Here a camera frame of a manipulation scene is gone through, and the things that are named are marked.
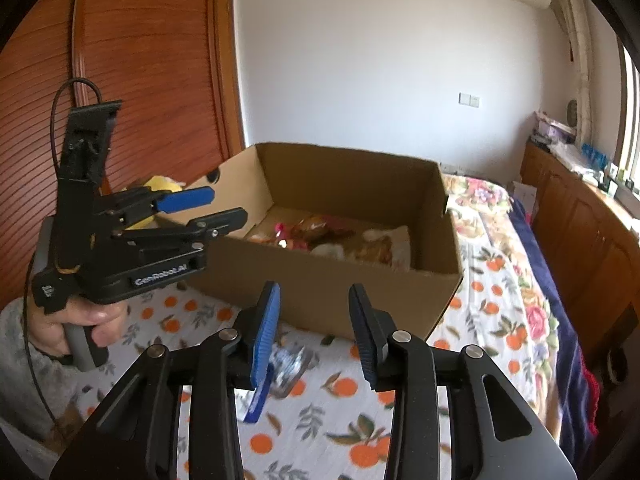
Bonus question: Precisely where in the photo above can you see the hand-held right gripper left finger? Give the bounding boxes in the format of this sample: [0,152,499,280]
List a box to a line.
[49,281,282,480]

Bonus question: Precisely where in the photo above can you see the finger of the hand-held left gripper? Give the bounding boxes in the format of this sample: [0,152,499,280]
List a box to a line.
[109,207,249,251]
[100,185,216,222]

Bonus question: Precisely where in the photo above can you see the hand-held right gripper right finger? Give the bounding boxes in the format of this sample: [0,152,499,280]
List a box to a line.
[348,283,578,480]

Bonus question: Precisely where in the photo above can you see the white blue snack packet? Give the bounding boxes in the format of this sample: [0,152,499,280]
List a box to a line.
[242,344,315,424]

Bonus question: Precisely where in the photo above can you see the brown cardboard box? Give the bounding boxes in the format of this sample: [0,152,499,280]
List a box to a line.
[154,142,466,343]

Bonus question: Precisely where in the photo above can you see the chicken foot snack packet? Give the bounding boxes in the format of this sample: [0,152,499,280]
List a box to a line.
[350,225,412,269]

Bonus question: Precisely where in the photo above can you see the person's left forearm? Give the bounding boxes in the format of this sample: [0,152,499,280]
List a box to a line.
[0,295,81,443]

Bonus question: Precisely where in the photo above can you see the person's left hand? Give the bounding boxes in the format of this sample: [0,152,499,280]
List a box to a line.
[25,299,129,362]

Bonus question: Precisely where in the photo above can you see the yellow plush toy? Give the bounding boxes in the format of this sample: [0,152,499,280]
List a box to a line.
[125,175,185,229]

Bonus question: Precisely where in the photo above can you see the orange fruit print bedsheet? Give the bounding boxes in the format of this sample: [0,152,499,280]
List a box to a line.
[75,240,563,480]

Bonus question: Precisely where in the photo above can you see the wooden louvred wardrobe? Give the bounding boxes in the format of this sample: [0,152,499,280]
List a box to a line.
[0,0,247,313]

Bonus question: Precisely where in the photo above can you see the floral blanket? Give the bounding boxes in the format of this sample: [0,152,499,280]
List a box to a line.
[439,172,563,413]

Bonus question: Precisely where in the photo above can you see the white paper bag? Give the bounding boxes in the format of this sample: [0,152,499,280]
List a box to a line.
[510,180,539,217]

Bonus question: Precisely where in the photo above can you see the navy blue blanket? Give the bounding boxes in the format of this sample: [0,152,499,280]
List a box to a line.
[509,195,602,467]

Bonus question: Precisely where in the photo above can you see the wooden low cabinet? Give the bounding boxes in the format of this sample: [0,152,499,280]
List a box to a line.
[520,140,640,363]

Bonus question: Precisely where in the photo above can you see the red cloth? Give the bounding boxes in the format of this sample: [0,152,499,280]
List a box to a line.
[581,364,602,438]

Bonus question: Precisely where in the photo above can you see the dark shoe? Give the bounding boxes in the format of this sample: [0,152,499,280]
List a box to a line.
[604,347,627,384]

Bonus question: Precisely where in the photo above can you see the assorted boxes and bottles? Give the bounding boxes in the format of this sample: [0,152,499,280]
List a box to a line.
[529,109,640,202]

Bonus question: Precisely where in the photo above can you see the window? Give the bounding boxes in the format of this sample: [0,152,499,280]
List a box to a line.
[616,40,640,198]

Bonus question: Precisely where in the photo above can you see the white wrapped pipe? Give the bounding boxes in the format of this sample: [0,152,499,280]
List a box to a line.
[549,0,595,153]

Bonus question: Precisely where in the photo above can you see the black cable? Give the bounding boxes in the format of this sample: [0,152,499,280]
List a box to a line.
[21,78,104,428]

